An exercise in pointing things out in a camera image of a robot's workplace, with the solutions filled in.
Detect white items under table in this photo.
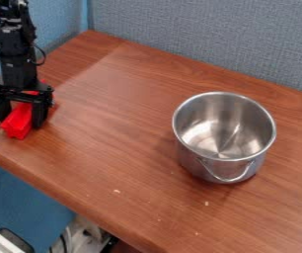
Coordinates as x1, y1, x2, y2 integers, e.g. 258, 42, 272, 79
47, 215, 113, 253

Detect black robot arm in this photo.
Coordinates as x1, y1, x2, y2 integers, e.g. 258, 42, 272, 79
0, 0, 54, 128

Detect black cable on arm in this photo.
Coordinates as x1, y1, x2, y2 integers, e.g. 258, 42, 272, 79
31, 44, 48, 67

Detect red plastic block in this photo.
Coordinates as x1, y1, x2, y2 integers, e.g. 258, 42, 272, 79
2, 80, 54, 139

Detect metal pot with handle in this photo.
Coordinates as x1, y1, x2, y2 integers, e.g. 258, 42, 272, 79
173, 91, 277, 184

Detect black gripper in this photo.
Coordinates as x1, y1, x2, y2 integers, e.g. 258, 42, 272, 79
0, 53, 54, 128

